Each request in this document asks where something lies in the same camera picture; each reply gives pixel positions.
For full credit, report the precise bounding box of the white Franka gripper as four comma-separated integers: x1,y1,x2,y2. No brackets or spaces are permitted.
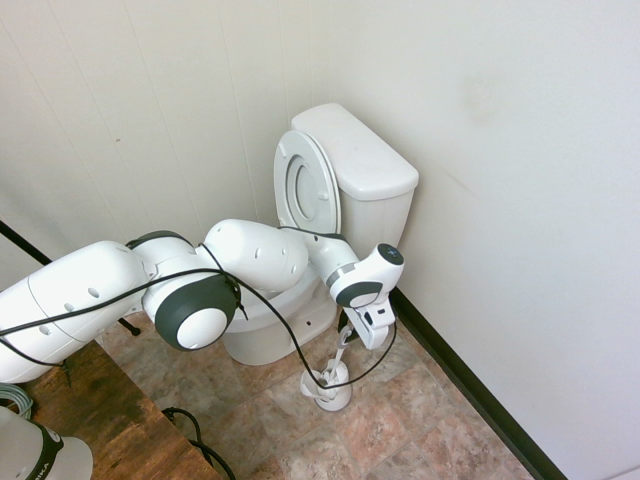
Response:
335,298,397,350

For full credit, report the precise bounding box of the white toilet brush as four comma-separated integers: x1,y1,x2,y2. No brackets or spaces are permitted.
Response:
319,329,352,389

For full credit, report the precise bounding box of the white toilet brush holder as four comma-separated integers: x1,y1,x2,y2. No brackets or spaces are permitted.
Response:
299,364,353,413

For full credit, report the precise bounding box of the white ceramic toilet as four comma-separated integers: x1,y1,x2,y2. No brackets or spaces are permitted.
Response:
221,103,420,367

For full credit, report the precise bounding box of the white toilet seat cover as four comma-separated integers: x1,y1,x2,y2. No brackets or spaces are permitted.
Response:
294,158,322,222

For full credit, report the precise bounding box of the white toilet tank lid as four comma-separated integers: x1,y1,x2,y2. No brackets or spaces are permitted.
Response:
290,103,420,199

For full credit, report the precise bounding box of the dark wooden table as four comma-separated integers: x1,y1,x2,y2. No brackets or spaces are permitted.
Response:
0,319,222,480

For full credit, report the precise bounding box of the black wall baseboard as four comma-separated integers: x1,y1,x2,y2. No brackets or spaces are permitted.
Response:
389,286,567,480

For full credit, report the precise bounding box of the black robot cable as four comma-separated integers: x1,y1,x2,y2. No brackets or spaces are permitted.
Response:
0,225,399,392

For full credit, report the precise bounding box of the white toilet seat ring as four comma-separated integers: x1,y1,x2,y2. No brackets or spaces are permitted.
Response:
272,128,344,237

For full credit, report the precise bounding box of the black floor cable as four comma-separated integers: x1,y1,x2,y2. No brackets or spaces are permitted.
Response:
161,406,237,480

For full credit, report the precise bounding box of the grey coiled cable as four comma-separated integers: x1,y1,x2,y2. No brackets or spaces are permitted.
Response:
0,383,35,417

